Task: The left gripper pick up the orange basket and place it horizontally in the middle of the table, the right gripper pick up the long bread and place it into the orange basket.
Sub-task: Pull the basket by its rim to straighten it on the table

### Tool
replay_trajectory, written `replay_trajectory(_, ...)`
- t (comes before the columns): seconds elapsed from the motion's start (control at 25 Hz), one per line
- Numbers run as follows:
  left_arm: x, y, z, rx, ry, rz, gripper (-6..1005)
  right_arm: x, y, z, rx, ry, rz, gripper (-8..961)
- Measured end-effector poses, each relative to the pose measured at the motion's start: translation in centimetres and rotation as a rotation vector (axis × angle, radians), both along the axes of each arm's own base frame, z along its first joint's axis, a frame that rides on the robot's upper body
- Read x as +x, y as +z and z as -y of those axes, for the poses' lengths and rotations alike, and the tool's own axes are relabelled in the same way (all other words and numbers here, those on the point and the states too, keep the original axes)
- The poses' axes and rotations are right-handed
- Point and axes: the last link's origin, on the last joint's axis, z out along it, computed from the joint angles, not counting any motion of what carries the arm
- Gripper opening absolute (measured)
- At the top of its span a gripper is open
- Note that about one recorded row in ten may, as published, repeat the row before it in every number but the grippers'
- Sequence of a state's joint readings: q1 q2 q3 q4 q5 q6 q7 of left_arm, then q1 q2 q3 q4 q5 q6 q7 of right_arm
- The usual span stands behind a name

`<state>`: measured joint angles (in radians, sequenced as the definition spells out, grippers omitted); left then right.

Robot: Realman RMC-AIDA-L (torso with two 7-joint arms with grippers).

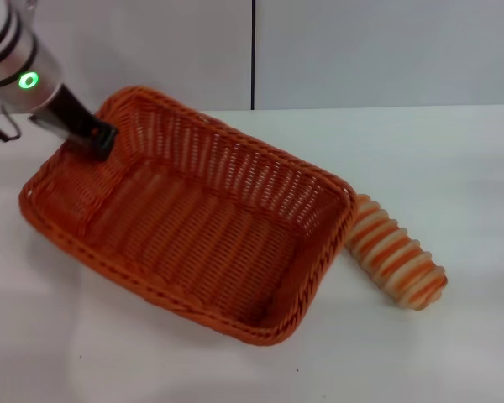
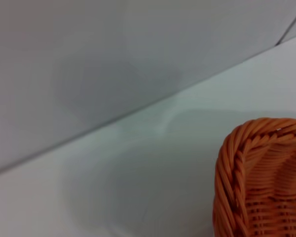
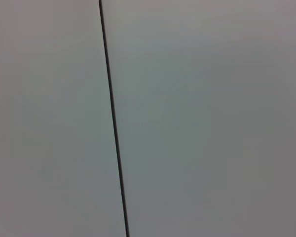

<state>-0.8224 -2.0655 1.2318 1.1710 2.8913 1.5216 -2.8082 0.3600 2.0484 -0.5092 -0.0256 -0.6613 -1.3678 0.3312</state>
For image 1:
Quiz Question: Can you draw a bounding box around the orange woven plastic basket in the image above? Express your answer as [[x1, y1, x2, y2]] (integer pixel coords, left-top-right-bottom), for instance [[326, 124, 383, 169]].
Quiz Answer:
[[18, 85, 358, 348]]

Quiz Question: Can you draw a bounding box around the thin grey cable loop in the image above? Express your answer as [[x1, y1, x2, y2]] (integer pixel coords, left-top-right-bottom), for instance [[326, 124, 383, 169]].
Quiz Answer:
[[0, 94, 22, 144]]

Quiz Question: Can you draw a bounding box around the orange-striped long bread roll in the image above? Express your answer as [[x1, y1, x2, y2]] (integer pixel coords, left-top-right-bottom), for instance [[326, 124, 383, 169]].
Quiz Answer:
[[346, 193, 449, 311]]

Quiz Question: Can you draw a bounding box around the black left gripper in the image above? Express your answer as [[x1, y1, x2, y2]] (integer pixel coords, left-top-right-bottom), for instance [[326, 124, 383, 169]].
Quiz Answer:
[[29, 85, 118, 163]]

